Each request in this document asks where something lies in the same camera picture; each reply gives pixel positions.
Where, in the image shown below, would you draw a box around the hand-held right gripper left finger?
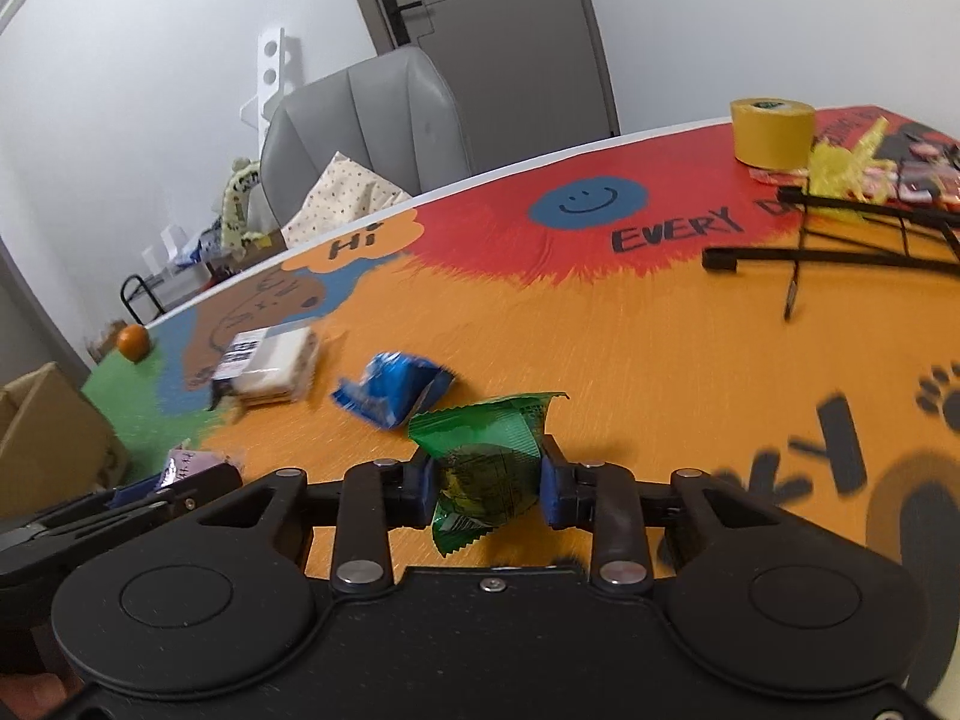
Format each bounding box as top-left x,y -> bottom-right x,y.
187,457 -> 440,592

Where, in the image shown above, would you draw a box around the small orange fruit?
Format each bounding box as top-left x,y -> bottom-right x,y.
115,323 -> 152,363

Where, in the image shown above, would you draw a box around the white sandwich pack black label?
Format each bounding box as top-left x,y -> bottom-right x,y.
208,325 -> 321,411

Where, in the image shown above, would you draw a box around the clear plastic holder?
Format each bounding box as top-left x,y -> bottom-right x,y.
141,223 -> 186,265

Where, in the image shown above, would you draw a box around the black wire basket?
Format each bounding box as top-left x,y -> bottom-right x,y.
119,273 -> 171,325

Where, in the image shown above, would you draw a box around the blue white bag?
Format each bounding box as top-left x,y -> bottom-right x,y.
171,235 -> 224,269

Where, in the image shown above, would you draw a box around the black wire rack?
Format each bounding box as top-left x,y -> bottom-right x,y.
702,186 -> 960,322

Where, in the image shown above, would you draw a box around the pink snack packets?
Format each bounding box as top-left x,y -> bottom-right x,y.
750,114 -> 960,212

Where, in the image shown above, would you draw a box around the dark green snack packet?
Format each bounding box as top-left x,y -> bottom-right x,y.
408,391 -> 569,558

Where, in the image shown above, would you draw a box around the grey door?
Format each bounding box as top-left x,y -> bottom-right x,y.
336,0 -> 623,160

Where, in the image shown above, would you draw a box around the blue snack packet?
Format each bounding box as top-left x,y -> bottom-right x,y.
333,350 -> 458,431

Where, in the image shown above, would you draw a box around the yellow plastic packet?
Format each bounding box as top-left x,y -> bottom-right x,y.
808,115 -> 895,223

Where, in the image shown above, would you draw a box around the white perforated rack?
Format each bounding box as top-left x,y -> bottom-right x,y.
239,25 -> 305,145

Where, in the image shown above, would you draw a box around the brown cardboard box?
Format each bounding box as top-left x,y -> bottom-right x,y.
0,361 -> 130,520

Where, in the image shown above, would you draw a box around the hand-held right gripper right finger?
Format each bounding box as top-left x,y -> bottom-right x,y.
540,435 -> 788,592

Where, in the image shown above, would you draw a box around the grey office chair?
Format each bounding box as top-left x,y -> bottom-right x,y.
258,46 -> 473,232

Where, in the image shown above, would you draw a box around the purple bread roll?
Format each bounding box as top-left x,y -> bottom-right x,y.
161,448 -> 227,485

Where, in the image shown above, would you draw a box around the cream dotted cloth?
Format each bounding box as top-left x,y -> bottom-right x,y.
280,151 -> 416,249

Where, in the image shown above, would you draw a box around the yellow tape roll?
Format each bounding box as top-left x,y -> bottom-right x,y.
730,97 -> 817,170

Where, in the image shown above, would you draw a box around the black door handle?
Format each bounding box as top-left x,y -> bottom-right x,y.
379,0 -> 425,47

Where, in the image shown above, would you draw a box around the green white plush toy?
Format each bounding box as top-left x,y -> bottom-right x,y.
216,157 -> 275,250

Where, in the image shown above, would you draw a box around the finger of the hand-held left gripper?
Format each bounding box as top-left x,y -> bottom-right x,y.
0,463 -> 245,550
30,475 -> 172,522

